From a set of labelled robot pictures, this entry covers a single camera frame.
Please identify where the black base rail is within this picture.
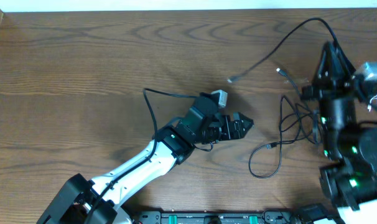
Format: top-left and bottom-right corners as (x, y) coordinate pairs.
(113, 202), (345, 224)

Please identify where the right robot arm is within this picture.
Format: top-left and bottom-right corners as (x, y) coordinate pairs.
(301, 41), (377, 223)

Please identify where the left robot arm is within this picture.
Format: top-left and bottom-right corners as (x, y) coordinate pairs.
(38, 96), (254, 223)

